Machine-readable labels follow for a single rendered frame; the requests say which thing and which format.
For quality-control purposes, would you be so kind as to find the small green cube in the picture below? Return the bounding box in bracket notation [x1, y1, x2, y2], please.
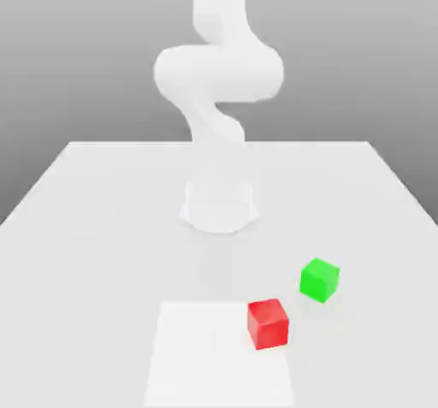
[299, 257, 341, 305]

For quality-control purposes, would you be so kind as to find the small red cube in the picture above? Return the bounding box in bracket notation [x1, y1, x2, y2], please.
[246, 298, 290, 352]

